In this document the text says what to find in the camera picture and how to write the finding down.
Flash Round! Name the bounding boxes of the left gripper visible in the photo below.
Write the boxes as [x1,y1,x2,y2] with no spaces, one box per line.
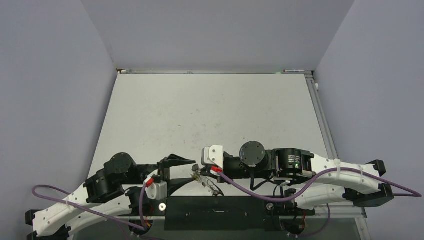
[121,155,197,195]

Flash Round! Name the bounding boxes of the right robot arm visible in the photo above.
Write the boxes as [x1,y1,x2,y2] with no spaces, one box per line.
[201,141,394,214]

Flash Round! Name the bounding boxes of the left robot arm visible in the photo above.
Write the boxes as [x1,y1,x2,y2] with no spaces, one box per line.
[25,152,196,240]

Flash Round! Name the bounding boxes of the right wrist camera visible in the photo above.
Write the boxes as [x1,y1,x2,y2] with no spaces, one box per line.
[201,145,224,169]

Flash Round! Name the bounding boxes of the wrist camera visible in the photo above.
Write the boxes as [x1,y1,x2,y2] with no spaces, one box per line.
[145,181,168,201]
[201,145,224,169]

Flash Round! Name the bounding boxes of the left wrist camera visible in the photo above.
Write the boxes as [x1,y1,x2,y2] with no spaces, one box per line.
[145,181,168,201]

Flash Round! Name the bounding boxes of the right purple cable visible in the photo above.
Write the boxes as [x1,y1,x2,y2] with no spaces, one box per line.
[216,167,423,239]

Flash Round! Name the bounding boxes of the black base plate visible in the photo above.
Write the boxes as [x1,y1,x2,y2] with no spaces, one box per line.
[158,196,316,232]

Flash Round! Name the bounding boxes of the right aluminium rail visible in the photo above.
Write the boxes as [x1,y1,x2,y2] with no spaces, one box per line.
[304,71,339,159]

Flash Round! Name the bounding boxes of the aluminium rail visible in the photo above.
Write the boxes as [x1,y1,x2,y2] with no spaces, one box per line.
[304,71,339,159]
[67,195,368,220]
[116,69,313,75]

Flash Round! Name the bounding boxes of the back aluminium rail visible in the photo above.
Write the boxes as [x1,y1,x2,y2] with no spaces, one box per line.
[116,69,313,75]

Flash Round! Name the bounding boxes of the front aluminium rail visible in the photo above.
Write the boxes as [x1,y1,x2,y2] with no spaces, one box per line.
[67,195,368,220]

